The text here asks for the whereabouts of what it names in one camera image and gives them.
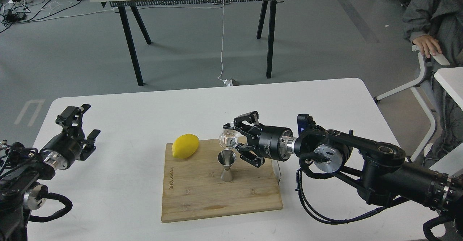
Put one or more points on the bamboo cutting board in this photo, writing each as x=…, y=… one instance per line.
x=193, y=188

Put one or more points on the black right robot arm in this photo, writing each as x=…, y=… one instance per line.
x=378, y=170

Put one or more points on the yellow lemon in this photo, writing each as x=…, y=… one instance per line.
x=184, y=146

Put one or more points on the white background table black legs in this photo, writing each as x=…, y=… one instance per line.
x=268, y=6

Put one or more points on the person in grey hoodie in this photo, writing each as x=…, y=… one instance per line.
x=442, y=19

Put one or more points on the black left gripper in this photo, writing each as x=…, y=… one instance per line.
x=67, y=147

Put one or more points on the person's hand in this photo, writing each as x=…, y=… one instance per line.
x=427, y=45

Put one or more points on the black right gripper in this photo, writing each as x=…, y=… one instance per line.
x=276, y=143

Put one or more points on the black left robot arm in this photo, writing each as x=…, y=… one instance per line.
x=22, y=168

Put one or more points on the small clear glass cup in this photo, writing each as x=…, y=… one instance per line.
x=228, y=139

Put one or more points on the white office chair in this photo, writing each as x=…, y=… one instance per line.
x=422, y=90

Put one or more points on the steel double jigger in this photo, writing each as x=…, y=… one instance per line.
x=227, y=158

